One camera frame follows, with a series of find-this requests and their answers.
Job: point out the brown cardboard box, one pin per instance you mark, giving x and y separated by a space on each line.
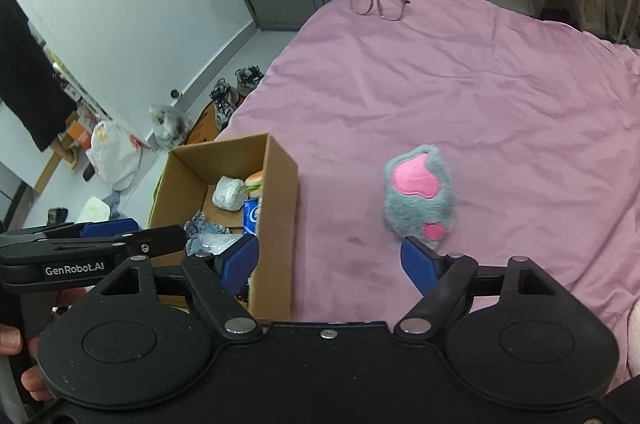
277 229

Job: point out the grey plastic bag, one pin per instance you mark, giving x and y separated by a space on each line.
167 126

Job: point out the person's left hand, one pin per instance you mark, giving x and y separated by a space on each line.
35 384

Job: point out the hamburger plush toy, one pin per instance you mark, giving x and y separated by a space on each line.
255 184

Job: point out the white plastic bag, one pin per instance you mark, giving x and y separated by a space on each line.
112 153

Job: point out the white floor container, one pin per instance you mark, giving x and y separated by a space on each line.
96 209

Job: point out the white soft pouch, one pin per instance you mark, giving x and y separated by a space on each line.
228 194

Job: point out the pink bed sheet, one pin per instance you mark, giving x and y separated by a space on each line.
475 103

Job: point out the clear bag with grey cloth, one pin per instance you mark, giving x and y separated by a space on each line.
210 239

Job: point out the grey sneaker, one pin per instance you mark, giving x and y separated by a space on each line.
248 79
222 101

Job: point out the blue tissue packet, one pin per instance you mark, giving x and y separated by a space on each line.
251 216

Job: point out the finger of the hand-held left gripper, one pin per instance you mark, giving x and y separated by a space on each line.
107 228
160 239

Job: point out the purple frame eyeglasses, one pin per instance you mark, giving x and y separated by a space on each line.
377 2

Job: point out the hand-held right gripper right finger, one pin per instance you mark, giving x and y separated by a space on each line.
420 264

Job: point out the pink pig plush pillow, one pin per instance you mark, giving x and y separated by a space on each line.
632 339

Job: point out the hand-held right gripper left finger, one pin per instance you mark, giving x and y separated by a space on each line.
239 261

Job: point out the orange box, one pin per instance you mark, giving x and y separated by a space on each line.
80 131

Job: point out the grey pink plush paw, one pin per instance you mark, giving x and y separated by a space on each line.
420 199

